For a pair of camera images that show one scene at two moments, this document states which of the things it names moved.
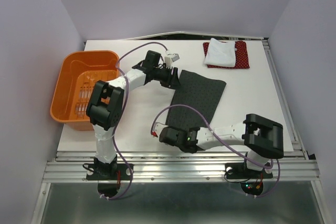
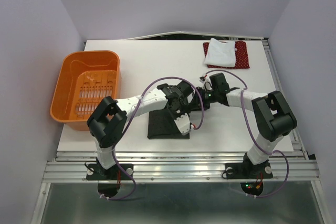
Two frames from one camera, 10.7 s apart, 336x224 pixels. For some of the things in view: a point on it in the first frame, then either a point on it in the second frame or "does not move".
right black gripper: x=177 y=129 to x=200 y=91
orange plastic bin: x=78 y=73 does not move
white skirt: x=220 y=54 does not move
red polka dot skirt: x=242 y=61 does not move
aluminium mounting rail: x=176 y=165 does not move
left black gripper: x=172 y=81 to x=184 y=111
